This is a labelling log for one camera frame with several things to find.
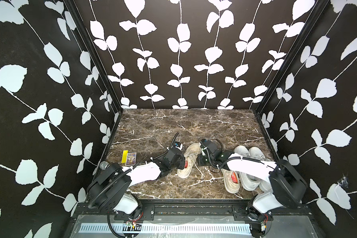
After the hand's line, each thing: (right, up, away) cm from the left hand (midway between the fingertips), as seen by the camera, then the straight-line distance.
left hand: (185, 157), depth 88 cm
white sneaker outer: (+45, +2, +3) cm, 45 cm away
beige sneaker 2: (+25, -10, -11) cm, 29 cm away
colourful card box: (-34, -2, +4) cm, 35 cm away
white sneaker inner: (+34, -10, -12) cm, 38 cm away
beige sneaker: (+3, +2, -2) cm, 4 cm away
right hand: (+6, 0, -1) cm, 6 cm away
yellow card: (-39, 0, +5) cm, 39 cm away
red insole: (+28, -10, -6) cm, 30 cm away
